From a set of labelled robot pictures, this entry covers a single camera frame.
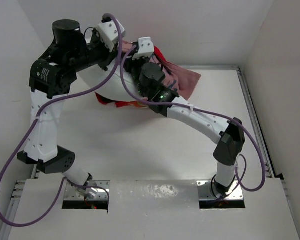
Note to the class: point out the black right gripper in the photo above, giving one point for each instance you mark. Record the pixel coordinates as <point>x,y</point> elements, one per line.
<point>131,62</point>

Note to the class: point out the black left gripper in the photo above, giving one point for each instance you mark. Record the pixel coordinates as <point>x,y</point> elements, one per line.
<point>108,56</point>

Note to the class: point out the red patterned pillowcase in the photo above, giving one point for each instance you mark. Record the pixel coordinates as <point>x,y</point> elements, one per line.
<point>178,79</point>

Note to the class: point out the white pillow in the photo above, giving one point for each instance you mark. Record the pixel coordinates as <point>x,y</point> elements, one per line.
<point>113,89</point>

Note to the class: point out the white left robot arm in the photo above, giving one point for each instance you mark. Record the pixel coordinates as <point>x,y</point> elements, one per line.
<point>51,77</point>

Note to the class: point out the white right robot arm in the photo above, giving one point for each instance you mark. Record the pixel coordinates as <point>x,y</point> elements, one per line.
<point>226,134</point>

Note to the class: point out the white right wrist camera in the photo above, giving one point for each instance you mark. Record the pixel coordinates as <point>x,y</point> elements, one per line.
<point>144,48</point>

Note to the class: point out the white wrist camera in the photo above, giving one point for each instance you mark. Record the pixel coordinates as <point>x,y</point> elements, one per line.
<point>108,34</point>
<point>144,48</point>

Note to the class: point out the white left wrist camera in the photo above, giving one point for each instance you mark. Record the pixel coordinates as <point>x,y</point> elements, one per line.
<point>108,34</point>

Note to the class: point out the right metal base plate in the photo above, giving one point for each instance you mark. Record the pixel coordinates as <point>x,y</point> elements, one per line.
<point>207,192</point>

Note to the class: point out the metal base plate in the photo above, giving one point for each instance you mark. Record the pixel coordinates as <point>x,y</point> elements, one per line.
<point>207,192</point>
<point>98,190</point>

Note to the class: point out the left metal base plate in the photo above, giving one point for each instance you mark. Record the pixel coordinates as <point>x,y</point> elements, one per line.
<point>98,190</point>

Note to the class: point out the aluminium table frame rail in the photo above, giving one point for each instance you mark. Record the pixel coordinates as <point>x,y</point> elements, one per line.
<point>255,124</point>

